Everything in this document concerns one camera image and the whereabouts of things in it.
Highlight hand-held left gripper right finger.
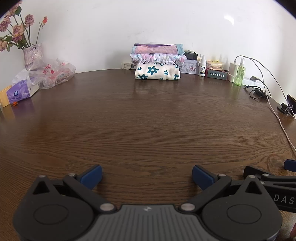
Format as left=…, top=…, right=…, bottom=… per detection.
left=179, top=165, right=266, bottom=213

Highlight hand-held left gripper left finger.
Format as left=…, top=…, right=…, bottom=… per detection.
left=31, top=165, right=117, bottom=213

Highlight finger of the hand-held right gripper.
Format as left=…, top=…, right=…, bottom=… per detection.
left=284, top=159, right=296, bottom=172
left=243, top=165, right=296, bottom=183

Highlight cream cloth with teal flowers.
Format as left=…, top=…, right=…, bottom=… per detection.
left=135, top=63, right=180, bottom=81

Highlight black phone holder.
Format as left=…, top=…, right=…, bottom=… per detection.
left=277, top=103, right=296, bottom=120

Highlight black phone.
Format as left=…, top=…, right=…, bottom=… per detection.
left=287, top=94, right=296, bottom=114

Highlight white power strip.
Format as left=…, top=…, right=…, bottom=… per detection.
left=228, top=73, right=263, bottom=90

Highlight green spray bottle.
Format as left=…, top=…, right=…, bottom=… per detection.
left=235, top=58, right=245, bottom=86

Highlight black box with white print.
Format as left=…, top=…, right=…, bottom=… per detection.
left=205, top=68, right=228, bottom=81

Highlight white spray bottle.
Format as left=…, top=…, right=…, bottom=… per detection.
left=198, top=55, right=206, bottom=77

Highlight clear plastic bag red print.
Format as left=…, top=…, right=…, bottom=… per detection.
left=28, top=58, right=76, bottom=90

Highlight white charger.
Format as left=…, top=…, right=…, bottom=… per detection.
left=228, top=62, right=238, bottom=81

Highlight printed tin box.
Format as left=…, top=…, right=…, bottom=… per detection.
left=179, top=59, right=199, bottom=75

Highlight purple tissue pack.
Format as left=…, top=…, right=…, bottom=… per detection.
left=6, top=79, right=31, bottom=105

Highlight yellow cup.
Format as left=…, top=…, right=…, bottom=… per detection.
left=0, top=85, right=12, bottom=107

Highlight pink floral ruffled cloth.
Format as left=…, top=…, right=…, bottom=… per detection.
left=130, top=53, right=187, bottom=66

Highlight wrapped flower vase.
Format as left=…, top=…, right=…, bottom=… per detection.
left=23, top=43, right=44, bottom=71

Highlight pink dotted folded cloth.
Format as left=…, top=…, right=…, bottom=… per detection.
left=132, top=43, right=185, bottom=55

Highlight pink artificial flowers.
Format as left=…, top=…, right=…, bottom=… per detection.
left=0, top=5, right=49, bottom=52

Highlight black cable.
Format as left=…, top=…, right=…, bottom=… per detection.
left=245, top=85, right=271, bottom=100

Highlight grey charging cable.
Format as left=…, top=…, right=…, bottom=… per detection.
left=234, top=55, right=288, bottom=109

